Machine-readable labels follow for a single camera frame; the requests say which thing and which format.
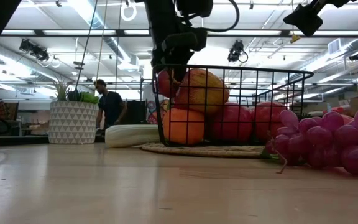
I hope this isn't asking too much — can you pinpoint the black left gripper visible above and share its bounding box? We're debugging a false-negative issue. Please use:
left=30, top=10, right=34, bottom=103
left=144, top=0, right=214, bottom=86

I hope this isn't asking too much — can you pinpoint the white and green leek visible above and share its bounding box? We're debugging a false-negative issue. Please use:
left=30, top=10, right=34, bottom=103
left=104, top=124, right=161, bottom=149

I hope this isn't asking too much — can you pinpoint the black overhead light beam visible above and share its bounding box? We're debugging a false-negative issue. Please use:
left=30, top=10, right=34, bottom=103
left=0, top=29, right=358, bottom=38

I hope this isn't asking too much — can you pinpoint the orange fruit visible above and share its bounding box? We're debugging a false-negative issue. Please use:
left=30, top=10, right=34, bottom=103
left=162, top=108, right=206, bottom=146

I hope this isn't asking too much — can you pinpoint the person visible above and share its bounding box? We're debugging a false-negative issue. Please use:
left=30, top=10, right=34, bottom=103
left=93, top=78, right=127, bottom=130

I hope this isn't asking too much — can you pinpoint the round woven placemat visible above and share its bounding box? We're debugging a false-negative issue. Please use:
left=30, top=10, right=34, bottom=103
left=140, top=142, right=265, bottom=159

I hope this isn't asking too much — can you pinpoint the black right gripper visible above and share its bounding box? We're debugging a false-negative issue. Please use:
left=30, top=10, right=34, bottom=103
left=283, top=0, right=358, bottom=37

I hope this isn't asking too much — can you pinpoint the black aluminium table frame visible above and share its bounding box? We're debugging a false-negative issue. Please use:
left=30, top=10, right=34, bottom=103
left=0, top=133, right=105, bottom=147

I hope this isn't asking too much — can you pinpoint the plant in white patterned pot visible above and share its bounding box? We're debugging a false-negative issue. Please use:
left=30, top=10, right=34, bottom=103
left=48, top=79, right=101, bottom=145

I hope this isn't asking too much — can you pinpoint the black ceiling camera cluster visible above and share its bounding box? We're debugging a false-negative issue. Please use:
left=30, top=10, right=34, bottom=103
left=19, top=39, right=50, bottom=62

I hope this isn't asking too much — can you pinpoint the white hanging ring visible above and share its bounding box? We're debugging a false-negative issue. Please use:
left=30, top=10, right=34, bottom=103
left=120, top=1, right=138, bottom=22

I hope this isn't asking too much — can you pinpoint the purple grape bunch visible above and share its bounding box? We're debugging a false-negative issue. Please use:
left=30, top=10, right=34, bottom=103
left=265, top=106, right=358, bottom=175

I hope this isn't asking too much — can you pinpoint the red and yellow apple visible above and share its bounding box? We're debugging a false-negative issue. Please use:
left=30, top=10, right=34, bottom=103
left=174, top=68, right=231, bottom=116

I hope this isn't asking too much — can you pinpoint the ceiling air vent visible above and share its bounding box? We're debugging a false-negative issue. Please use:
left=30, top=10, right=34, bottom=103
left=327, top=37, right=342, bottom=55

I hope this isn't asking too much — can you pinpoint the black wire basket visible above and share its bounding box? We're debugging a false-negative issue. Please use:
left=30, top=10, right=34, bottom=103
left=152, top=63, right=315, bottom=147

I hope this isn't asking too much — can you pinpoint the thin black cable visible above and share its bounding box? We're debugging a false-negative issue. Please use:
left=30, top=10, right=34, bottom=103
left=74, top=0, right=99, bottom=93

